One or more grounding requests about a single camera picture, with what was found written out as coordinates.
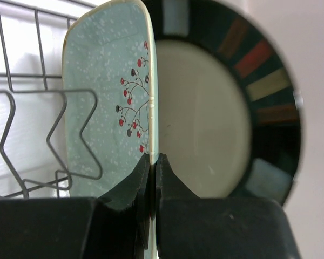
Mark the black wire dish rack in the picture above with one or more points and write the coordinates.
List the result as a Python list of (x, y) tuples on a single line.
[(32, 133)]

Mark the teal rectangular berry tray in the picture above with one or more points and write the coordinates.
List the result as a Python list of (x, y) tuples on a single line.
[(110, 75)]

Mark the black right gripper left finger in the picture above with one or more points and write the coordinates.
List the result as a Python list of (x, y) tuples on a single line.
[(70, 221)]

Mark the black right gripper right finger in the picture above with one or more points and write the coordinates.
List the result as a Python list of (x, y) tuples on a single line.
[(232, 227)]

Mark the dark rimmed mosaic plate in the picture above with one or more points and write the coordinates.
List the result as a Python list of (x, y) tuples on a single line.
[(229, 121)]

